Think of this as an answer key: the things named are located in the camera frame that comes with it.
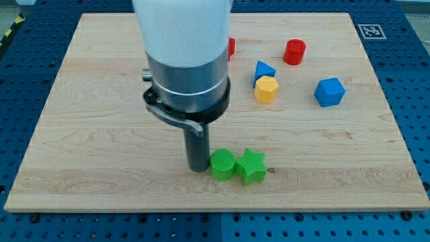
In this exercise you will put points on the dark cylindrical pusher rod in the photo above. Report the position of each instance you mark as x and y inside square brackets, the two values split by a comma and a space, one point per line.
[197, 149]

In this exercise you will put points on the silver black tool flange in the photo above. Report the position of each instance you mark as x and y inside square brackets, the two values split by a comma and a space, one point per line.
[188, 97]

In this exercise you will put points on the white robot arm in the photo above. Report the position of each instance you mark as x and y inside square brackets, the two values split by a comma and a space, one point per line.
[186, 44]

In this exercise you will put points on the red block behind arm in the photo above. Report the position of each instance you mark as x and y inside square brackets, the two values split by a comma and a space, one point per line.
[231, 47]

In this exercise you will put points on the yellow hexagon block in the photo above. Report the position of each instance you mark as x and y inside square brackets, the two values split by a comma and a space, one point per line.
[266, 89]

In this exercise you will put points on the blue triangle block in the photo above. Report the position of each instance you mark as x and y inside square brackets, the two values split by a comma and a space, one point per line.
[262, 69]

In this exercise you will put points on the blue hexagon block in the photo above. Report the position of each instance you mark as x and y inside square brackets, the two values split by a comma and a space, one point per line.
[329, 92]

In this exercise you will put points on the green cylinder block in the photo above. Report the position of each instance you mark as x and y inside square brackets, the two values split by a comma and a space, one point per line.
[222, 162]

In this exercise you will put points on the green star block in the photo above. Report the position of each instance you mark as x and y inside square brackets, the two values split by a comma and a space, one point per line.
[250, 167]

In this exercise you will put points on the wooden board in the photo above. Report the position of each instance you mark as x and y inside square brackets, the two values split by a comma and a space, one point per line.
[97, 149]

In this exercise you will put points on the red cylinder block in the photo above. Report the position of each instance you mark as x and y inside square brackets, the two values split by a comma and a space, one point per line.
[294, 51]

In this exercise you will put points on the fiducial marker tag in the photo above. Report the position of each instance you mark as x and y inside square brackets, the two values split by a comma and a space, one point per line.
[371, 31]

